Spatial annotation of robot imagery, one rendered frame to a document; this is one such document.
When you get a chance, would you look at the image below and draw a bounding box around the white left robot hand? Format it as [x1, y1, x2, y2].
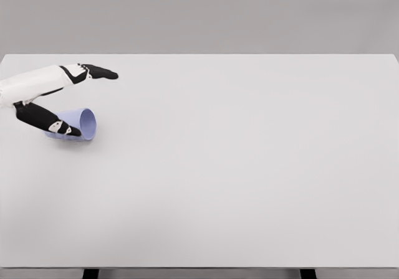
[0, 63, 120, 138]

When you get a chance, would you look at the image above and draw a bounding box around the light blue plastic cup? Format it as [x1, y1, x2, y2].
[42, 108, 97, 143]

